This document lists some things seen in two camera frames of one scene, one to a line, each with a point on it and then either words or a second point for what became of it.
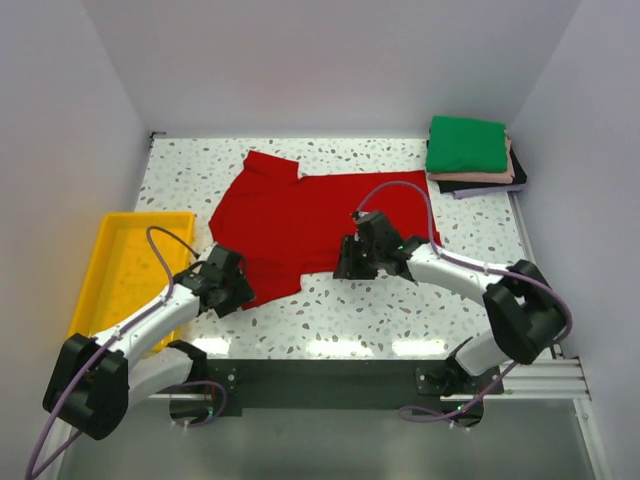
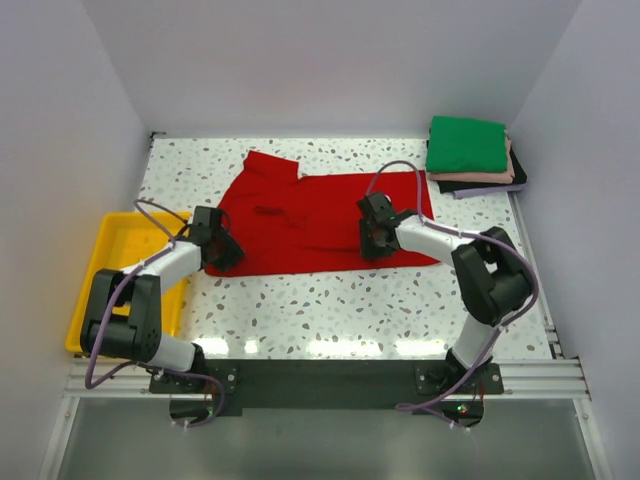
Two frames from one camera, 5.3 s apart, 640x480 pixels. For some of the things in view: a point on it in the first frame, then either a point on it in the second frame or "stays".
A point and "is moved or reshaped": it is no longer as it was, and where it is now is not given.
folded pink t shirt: (496, 177) stays
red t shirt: (284, 225) is moved or reshaped
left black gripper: (242, 295) -> (233, 252)
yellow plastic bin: (135, 257) stays
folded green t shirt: (466, 145) stays
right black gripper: (347, 267) -> (368, 251)
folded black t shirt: (520, 178) stays
